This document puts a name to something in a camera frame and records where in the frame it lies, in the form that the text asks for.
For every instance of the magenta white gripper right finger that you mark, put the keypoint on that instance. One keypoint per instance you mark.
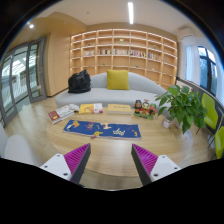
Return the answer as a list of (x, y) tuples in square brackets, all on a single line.
[(151, 167)]

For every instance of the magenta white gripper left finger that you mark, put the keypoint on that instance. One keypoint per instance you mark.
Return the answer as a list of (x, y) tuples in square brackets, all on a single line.
[(70, 166)]

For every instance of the blue patterned towel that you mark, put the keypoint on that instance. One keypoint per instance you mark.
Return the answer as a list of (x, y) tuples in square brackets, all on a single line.
[(109, 130)]

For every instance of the red white magazine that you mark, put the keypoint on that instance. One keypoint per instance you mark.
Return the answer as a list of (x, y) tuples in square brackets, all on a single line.
[(60, 114)]

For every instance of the white chair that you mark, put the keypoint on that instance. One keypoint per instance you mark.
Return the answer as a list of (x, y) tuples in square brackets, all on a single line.
[(18, 149)]

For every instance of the colourful toy figurines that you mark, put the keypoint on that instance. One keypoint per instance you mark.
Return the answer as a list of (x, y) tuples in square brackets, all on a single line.
[(144, 109)]

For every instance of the yellow white book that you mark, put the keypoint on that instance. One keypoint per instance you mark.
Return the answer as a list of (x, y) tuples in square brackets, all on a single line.
[(91, 108)]

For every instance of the yellow flat book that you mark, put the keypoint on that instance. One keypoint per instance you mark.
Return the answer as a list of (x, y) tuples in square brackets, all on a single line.
[(119, 109)]

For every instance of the green potted plant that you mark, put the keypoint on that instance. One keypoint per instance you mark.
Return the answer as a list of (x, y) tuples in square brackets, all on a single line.
[(183, 105)]

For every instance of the lime green chair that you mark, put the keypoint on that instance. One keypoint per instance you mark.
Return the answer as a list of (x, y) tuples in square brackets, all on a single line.
[(218, 143), (206, 116)]

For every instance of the grey curved sofa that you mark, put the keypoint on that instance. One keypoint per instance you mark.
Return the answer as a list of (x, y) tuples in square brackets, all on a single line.
[(140, 88)]

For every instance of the black bag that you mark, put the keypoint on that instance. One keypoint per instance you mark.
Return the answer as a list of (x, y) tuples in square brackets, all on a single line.
[(79, 82)]

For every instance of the yellow cushion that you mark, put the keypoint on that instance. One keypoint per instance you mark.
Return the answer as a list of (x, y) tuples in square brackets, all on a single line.
[(117, 80)]

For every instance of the glass double door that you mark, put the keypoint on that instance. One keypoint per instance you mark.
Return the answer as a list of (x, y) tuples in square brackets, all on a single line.
[(21, 78)]

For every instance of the dark framed window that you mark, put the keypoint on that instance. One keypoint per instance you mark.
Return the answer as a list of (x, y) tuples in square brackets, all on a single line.
[(208, 74)]

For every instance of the ceiling strip light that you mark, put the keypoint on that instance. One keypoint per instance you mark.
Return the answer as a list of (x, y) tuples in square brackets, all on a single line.
[(131, 12)]

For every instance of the wooden wall bookshelf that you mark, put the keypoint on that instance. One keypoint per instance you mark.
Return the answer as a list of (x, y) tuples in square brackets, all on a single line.
[(147, 54)]

